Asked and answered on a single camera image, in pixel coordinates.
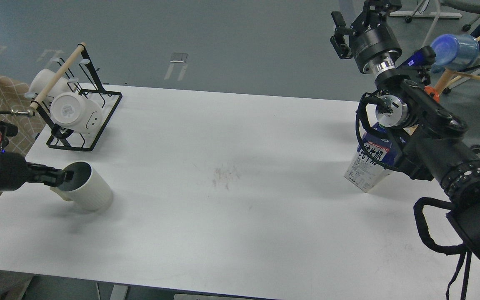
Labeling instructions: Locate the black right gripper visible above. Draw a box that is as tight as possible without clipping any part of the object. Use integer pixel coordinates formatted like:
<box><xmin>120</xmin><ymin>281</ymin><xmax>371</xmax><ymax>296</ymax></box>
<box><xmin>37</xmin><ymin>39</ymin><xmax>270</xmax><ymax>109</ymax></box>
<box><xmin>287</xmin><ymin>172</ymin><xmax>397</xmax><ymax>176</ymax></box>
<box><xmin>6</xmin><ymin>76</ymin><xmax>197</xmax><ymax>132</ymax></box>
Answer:
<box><xmin>331</xmin><ymin>0</ymin><xmax>402</xmax><ymax>74</ymax></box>

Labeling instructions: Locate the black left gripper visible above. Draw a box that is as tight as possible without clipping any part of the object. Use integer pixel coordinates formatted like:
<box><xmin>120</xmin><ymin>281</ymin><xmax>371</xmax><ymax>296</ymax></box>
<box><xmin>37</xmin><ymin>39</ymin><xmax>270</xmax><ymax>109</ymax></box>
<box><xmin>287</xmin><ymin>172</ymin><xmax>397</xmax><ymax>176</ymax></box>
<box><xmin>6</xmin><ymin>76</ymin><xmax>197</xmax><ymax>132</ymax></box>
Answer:
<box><xmin>0</xmin><ymin>152</ymin><xmax>74</xmax><ymax>191</ymax></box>

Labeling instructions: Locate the white ribbed ceramic mug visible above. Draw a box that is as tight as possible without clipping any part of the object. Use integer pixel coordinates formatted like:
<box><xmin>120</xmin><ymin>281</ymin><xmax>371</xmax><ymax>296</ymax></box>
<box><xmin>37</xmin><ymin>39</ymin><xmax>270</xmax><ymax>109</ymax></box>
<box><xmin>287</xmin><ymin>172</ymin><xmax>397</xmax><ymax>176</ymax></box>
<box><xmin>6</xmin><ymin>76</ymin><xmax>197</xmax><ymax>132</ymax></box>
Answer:
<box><xmin>50</xmin><ymin>161</ymin><xmax>114</xmax><ymax>211</ymax></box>

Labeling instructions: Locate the blue white milk carton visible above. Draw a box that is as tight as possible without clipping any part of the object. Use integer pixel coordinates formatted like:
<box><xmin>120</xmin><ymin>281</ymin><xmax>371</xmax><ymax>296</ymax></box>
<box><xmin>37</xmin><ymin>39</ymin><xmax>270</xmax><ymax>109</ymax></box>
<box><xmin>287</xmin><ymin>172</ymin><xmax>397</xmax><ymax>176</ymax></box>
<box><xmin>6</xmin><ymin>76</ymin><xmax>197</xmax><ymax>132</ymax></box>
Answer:
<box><xmin>344</xmin><ymin>132</ymin><xmax>398</xmax><ymax>193</ymax></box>

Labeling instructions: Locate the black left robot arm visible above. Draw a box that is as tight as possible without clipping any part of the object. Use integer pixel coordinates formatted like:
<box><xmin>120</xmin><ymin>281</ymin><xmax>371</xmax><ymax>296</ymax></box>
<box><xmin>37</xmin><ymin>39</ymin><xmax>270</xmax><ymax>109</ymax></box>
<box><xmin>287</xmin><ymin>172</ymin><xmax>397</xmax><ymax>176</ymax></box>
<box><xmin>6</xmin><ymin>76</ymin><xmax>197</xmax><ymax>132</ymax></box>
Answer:
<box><xmin>0</xmin><ymin>110</ymin><xmax>75</xmax><ymax>192</ymax></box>

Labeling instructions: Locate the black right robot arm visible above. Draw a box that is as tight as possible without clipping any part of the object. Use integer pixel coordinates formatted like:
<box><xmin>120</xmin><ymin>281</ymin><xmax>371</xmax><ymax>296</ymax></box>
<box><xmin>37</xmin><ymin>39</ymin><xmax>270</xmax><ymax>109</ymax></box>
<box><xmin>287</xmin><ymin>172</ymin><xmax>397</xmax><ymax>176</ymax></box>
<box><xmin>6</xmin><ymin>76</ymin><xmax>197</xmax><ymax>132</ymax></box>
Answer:
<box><xmin>330</xmin><ymin>0</ymin><xmax>480</xmax><ymax>300</ymax></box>

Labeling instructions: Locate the blue plastic cup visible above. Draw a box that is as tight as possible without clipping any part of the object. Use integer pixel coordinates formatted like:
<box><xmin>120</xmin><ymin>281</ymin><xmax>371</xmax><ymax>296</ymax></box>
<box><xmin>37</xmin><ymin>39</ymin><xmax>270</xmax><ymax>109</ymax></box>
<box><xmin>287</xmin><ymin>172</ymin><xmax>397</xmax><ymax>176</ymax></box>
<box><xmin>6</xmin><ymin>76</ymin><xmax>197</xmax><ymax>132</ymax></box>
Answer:
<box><xmin>430</xmin><ymin>34</ymin><xmax>480</xmax><ymax>74</ymax></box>

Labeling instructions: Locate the wooden cup tree stand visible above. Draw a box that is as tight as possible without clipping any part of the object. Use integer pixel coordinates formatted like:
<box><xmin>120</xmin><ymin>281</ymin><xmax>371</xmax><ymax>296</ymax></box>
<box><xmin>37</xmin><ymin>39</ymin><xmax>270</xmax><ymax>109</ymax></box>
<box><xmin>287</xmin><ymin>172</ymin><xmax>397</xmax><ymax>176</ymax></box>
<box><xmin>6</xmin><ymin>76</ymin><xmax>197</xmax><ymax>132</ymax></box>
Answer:
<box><xmin>430</xmin><ymin>34</ymin><xmax>480</xmax><ymax>95</ymax></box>

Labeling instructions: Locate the orange plastic cup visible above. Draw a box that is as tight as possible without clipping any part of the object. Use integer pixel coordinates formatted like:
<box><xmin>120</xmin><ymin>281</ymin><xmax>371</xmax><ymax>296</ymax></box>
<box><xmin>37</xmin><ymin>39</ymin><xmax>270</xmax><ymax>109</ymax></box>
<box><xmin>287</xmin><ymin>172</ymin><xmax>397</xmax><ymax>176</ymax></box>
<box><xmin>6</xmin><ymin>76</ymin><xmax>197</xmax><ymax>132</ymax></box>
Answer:
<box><xmin>424</xmin><ymin>85</ymin><xmax>440</xmax><ymax>104</ymax></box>

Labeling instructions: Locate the white mug on rack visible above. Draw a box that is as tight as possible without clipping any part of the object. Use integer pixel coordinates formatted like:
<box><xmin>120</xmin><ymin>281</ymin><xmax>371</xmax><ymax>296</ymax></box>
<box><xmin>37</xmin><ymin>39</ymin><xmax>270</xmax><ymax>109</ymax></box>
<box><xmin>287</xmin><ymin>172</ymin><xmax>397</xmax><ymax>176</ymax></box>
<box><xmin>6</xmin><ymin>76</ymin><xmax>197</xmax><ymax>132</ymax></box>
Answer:
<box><xmin>51</xmin><ymin>92</ymin><xmax>103</xmax><ymax>134</ymax></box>
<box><xmin>25</xmin><ymin>69</ymin><xmax>78</xmax><ymax>100</ymax></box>

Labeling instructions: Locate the black wire cup rack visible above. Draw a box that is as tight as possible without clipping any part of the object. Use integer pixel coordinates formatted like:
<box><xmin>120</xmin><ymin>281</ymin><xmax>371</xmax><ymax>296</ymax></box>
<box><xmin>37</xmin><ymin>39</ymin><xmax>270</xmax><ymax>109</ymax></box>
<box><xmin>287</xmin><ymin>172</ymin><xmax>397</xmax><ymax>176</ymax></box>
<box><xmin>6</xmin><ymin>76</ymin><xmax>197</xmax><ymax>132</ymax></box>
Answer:
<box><xmin>25</xmin><ymin>42</ymin><xmax>123</xmax><ymax>152</ymax></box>

